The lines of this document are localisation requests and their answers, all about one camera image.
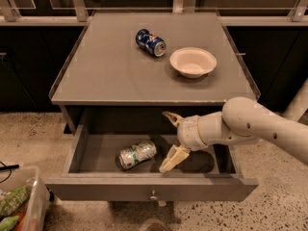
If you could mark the open grey top drawer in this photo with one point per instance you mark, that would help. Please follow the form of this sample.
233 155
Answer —
93 172

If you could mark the green silver 7up can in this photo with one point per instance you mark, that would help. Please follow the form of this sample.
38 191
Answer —
137 153

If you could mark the blue pepsi can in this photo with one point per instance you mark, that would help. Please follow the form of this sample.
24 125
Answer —
150 43

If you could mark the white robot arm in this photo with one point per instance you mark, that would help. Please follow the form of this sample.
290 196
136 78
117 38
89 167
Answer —
241 121

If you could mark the clear plastic storage bin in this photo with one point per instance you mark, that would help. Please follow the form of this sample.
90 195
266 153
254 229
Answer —
13 177

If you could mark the metal drawer knob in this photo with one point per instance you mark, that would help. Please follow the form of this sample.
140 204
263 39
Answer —
153 197

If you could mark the orange snack packet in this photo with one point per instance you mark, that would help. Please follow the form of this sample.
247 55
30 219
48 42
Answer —
21 219

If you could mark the white paper bowl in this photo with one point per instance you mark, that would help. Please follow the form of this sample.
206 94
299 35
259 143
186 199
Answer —
192 62

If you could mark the grey cabinet with counter top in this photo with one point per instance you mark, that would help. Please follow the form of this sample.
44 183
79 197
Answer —
109 69

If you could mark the green snack bag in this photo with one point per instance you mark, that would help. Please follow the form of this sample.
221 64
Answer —
14 200

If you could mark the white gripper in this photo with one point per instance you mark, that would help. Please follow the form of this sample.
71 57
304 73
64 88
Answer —
188 134

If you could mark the small green snack packet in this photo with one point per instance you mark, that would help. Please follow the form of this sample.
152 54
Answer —
9 223

